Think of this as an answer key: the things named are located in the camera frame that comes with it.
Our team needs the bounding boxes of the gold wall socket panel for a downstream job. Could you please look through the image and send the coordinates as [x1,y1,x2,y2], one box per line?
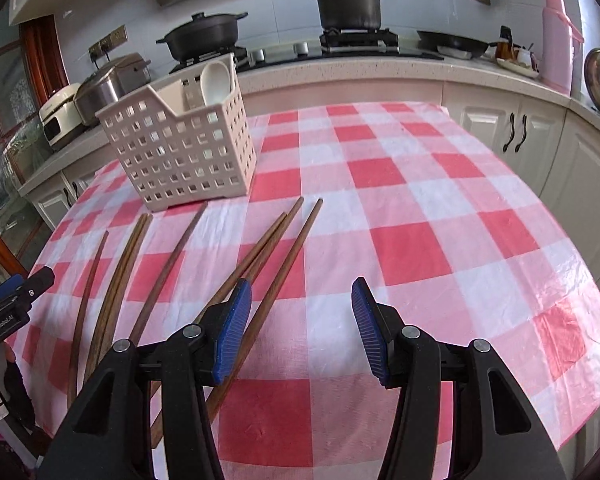
[88,25,128,58]

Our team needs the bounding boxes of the black glass gas cooktop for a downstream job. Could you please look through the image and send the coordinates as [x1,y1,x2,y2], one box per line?
[170,29,431,73]

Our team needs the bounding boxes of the red white checked tablecloth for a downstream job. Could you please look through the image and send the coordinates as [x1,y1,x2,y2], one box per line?
[5,101,600,480]

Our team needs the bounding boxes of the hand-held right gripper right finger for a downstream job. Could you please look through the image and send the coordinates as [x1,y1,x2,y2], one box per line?
[351,276,568,480]

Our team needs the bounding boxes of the white plastic spoon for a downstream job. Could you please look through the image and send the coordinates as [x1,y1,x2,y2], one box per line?
[200,61,232,108]

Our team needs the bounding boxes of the group of wooden chopsticks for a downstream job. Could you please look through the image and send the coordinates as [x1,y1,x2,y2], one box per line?
[66,197,325,451]

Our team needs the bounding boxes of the red wooden door frame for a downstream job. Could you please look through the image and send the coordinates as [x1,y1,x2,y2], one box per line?
[0,12,70,286]

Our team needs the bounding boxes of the pink thermos flask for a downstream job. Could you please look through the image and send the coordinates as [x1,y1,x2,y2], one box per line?
[540,0,586,98]

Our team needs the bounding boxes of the white electric cooker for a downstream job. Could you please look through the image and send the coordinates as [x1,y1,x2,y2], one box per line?
[39,83,88,151]

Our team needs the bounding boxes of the wide black casserole pot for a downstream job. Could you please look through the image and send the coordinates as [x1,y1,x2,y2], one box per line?
[156,11,249,61]

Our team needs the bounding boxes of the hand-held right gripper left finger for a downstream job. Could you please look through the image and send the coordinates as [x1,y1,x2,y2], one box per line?
[37,277,253,480]

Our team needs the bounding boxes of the brown condiment bottle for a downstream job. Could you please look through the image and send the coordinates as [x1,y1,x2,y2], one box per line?
[496,26,515,61]

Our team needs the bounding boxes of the white kitchen counter cabinets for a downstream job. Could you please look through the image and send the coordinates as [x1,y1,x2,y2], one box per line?
[17,52,600,311]

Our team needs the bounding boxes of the black frying pan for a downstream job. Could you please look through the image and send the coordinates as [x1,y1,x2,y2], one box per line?
[416,30,491,58]

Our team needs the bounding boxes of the white perforated utensil basket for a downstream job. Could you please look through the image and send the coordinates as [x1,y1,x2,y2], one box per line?
[96,52,257,212]

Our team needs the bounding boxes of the white condiment plate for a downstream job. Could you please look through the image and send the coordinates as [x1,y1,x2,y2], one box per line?
[496,57,540,79]

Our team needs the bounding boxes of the grey steel stockpot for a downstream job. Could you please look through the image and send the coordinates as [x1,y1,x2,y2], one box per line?
[299,0,396,31]

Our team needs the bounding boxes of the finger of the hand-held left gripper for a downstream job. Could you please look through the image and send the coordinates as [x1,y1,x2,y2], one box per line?
[0,266,56,317]
[0,275,26,306]

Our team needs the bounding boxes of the silver rice cooker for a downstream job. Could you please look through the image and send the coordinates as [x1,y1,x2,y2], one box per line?
[75,52,152,126]

